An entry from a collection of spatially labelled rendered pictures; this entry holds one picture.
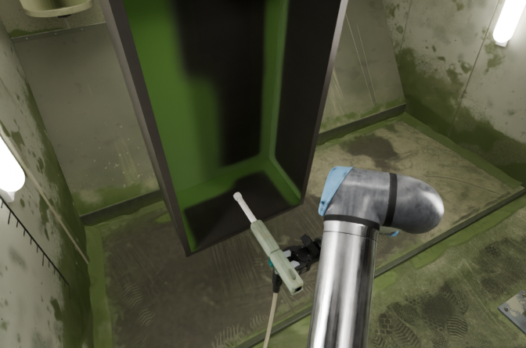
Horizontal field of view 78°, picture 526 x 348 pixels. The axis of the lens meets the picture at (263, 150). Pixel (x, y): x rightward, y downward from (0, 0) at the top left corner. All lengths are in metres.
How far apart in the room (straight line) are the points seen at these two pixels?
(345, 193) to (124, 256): 1.67
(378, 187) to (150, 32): 0.84
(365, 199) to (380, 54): 2.45
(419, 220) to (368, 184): 0.13
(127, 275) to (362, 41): 2.43
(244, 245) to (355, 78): 1.65
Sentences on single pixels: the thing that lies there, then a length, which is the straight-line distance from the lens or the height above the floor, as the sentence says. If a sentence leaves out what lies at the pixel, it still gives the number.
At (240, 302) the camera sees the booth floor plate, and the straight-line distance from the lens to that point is 1.83.
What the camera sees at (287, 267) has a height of 0.67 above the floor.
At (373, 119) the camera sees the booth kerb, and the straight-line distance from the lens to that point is 2.96.
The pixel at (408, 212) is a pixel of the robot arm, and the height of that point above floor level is 1.16.
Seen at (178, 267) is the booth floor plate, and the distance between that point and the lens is 2.00.
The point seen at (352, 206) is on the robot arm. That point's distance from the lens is 0.69.
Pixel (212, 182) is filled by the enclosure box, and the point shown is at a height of 0.52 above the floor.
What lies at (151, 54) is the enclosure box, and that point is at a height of 1.27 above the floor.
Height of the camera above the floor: 1.66
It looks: 38 degrees down
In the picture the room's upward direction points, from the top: 3 degrees counter-clockwise
